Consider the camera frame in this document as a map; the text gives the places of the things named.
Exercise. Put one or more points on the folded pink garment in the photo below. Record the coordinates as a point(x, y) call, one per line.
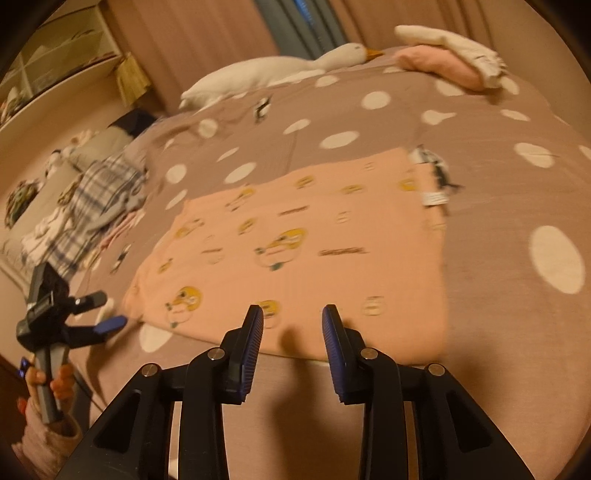
point(442, 62)

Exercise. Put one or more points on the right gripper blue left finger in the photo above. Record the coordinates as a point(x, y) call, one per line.
point(244, 355)

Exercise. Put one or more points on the pink curtain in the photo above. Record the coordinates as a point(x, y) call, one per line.
point(178, 42)

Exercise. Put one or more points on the pink fuzzy left sleeve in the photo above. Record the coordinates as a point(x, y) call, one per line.
point(42, 451)

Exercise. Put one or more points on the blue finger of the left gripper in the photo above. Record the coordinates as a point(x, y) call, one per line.
point(88, 302)
point(110, 326)

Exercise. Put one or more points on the folded white garment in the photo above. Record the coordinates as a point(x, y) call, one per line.
point(485, 60)

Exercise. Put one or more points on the white goose plush toy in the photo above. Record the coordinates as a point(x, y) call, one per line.
point(252, 74)

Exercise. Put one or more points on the peach duck-print garment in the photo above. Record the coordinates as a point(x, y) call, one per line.
point(366, 235)

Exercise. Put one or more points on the white shelf unit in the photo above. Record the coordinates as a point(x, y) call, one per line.
point(75, 39)

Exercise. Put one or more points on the left hand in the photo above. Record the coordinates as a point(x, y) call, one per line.
point(61, 387)

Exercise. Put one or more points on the brown polka-dot bed blanket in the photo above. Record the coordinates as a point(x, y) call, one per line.
point(516, 256)

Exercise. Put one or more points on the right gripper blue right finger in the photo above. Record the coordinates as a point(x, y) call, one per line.
point(342, 345)

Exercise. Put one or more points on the plaid clothes pile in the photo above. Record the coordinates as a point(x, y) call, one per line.
point(74, 226)

